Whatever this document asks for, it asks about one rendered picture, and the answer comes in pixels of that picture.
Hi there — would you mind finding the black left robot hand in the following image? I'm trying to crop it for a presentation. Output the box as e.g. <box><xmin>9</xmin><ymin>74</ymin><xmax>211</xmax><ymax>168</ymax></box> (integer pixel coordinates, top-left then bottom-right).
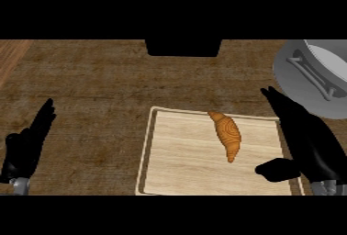
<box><xmin>0</xmin><ymin>97</ymin><xmax>57</xmax><ymax>185</ymax></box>

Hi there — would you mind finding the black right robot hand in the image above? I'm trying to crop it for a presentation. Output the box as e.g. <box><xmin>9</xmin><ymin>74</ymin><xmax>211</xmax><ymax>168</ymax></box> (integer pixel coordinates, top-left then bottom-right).
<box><xmin>254</xmin><ymin>85</ymin><xmax>347</xmax><ymax>185</ymax></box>

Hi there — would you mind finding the brown croissant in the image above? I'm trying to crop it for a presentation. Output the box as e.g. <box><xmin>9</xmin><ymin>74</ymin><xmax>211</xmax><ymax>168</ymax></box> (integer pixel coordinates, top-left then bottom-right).
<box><xmin>206</xmin><ymin>110</ymin><xmax>242</xmax><ymax>164</ymax></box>

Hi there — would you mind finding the grey metal pot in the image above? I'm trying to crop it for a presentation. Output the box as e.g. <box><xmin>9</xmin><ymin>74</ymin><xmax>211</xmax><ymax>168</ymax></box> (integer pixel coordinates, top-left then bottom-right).
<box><xmin>271</xmin><ymin>39</ymin><xmax>347</xmax><ymax>120</ymax></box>

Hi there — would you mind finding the pale wooden tray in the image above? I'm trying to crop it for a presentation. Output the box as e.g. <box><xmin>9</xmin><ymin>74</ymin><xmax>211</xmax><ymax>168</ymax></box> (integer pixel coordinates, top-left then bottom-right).
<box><xmin>134</xmin><ymin>106</ymin><xmax>305</xmax><ymax>196</ymax></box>

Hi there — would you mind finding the black box appliance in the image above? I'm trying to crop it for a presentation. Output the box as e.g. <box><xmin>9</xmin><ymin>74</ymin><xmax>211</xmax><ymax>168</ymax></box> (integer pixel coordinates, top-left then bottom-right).
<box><xmin>143</xmin><ymin>39</ymin><xmax>223</xmax><ymax>58</ymax></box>

